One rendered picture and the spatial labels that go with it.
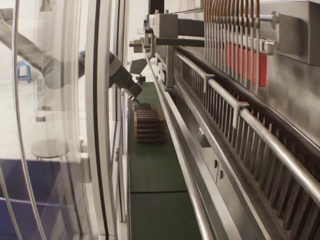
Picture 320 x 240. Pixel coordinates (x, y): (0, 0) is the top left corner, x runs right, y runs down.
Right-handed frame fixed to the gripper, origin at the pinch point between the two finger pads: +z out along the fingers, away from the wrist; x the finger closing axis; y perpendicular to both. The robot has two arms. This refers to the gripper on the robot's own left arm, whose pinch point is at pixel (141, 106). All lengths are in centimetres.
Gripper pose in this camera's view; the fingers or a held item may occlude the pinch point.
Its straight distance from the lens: 136.1
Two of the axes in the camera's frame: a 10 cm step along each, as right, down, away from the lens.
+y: 6.3, -7.7, 1.3
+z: 6.1, 5.9, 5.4
